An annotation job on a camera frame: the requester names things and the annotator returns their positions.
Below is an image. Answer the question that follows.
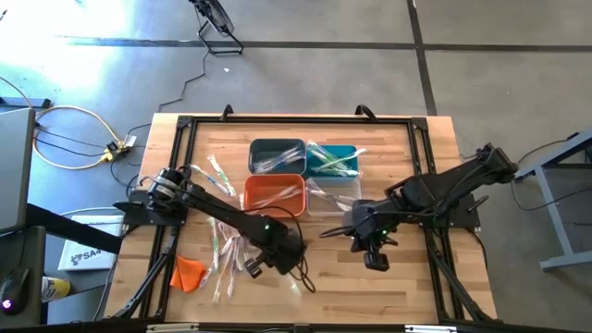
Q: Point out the yellow cable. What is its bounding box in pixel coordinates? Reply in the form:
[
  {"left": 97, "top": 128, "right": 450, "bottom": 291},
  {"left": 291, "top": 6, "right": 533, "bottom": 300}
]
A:
[{"left": 0, "top": 75, "right": 125, "bottom": 171}]

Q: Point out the black flat floor bar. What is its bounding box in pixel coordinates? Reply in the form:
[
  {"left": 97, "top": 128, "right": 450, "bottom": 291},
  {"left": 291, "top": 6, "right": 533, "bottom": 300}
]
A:
[{"left": 0, "top": 96, "right": 52, "bottom": 110}]

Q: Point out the clear plastic bin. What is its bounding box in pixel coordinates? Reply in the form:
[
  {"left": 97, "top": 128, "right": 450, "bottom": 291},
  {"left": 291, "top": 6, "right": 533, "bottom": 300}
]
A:
[{"left": 305, "top": 176, "right": 364, "bottom": 218}]

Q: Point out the black aluminium table frame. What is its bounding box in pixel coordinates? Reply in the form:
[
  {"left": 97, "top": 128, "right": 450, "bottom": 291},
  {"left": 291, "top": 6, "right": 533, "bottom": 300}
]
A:
[{"left": 138, "top": 113, "right": 499, "bottom": 333}]

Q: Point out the orange plastic bin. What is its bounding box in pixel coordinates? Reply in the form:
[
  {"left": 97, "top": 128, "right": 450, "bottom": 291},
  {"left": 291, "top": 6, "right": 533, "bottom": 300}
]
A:
[{"left": 242, "top": 172, "right": 308, "bottom": 220}]

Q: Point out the black computer mouse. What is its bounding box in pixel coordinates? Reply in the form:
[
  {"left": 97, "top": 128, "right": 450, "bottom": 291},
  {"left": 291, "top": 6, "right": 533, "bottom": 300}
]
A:
[{"left": 0, "top": 266, "right": 31, "bottom": 316}]

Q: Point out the grey laptop computer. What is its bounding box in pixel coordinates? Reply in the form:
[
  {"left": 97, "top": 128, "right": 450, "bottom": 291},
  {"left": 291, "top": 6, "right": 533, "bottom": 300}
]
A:
[{"left": 0, "top": 106, "right": 38, "bottom": 235}]

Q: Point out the silver aluminium bar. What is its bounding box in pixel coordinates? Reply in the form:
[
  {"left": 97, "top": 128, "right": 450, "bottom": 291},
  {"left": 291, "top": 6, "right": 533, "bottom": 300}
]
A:
[
  {"left": 146, "top": 323, "right": 200, "bottom": 333},
  {"left": 404, "top": 325, "right": 459, "bottom": 333}
]

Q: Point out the dark green plastic bin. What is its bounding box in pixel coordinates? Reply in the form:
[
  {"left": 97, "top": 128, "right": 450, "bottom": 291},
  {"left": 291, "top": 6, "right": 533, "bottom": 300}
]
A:
[{"left": 247, "top": 137, "right": 307, "bottom": 177}]

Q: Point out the orange white toothbrush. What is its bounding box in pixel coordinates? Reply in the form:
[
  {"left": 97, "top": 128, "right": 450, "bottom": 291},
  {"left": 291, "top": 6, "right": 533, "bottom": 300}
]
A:
[{"left": 212, "top": 238, "right": 235, "bottom": 304}]

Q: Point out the blue white toothbrush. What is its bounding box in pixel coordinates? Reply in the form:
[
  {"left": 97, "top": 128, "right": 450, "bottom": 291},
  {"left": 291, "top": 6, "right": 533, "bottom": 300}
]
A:
[
  {"left": 190, "top": 164, "right": 231, "bottom": 195},
  {"left": 257, "top": 148, "right": 302, "bottom": 164},
  {"left": 255, "top": 156, "right": 304, "bottom": 176}
]

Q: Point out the black fan power cable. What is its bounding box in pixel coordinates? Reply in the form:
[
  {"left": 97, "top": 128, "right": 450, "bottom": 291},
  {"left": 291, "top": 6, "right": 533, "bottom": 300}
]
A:
[{"left": 123, "top": 50, "right": 208, "bottom": 142}]

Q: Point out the yellow black power plug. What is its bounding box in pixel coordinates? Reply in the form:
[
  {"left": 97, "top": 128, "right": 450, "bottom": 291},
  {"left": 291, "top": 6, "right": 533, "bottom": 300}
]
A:
[{"left": 100, "top": 141, "right": 131, "bottom": 163}]

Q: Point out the black floor fan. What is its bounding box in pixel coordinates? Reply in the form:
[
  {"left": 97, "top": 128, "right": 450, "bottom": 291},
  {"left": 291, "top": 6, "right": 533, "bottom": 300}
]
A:
[{"left": 187, "top": 0, "right": 245, "bottom": 56}]

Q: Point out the green white toothbrush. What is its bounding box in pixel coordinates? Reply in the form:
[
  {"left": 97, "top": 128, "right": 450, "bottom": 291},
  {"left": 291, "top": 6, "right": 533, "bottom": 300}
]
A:
[
  {"left": 286, "top": 272, "right": 302, "bottom": 297},
  {"left": 318, "top": 154, "right": 352, "bottom": 170},
  {"left": 306, "top": 140, "right": 335, "bottom": 161},
  {"left": 323, "top": 147, "right": 370, "bottom": 170},
  {"left": 206, "top": 216, "right": 220, "bottom": 273},
  {"left": 314, "top": 166, "right": 361, "bottom": 179},
  {"left": 206, "top": 154, "right": 237, "bottom": 198}
]

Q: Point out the clear toothbrush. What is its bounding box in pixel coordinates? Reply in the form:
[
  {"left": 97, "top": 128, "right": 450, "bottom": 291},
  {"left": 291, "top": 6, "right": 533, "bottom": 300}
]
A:
[{"left": 307, "top": 188, "right": 355, "bottom": 204}]

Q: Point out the grey metal desk frame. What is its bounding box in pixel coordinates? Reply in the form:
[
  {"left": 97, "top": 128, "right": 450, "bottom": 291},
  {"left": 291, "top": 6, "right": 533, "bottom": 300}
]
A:
[{"left": 510, "top": 128, "right": 592, "bottom": 273}]

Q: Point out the teal plastic bin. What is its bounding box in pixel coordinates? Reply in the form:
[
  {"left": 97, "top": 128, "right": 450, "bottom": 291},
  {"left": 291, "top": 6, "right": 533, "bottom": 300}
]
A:
[{"left": 304, "top": 143, "right": 361, "bottom": 181}]

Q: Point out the white printed box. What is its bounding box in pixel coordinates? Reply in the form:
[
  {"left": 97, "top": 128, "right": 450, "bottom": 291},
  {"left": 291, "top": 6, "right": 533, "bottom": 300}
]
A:
[{"left": 57, "top": 215, "right": 125, "bottom": 273}]

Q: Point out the orange cloth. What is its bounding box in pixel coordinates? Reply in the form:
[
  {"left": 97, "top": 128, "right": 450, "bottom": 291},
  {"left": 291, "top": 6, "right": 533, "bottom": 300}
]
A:
[{"left": 168, "top": 254, "right": 208, "bottom": 294}]

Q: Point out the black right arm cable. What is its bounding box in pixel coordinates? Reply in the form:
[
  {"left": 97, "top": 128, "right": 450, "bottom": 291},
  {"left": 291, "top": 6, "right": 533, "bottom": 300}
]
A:
[{"left": 318, "top": 210, "right": 371, "bottom": 240}]

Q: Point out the yellow white can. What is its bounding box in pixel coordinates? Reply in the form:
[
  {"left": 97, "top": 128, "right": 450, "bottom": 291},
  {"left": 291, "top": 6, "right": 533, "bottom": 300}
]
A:
[{"left": 40, "top": 276, "right": 72, "bottom": 303}]

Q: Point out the black diagonal frame strut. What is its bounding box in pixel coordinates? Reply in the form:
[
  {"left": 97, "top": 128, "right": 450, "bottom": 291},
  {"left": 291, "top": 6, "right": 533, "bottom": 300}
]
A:
[
  {"left": 113, "top": 228, "right": 181, "bottom": 320},
  {"left": 427, "top": 230, "right": 499, "bottom": 323}
]

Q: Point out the dark operator desk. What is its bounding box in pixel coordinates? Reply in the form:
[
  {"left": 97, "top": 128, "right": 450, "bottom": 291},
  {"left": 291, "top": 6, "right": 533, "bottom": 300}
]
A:
[{"left": 0, "top": 202, "right": 125, "bottom": 327}]

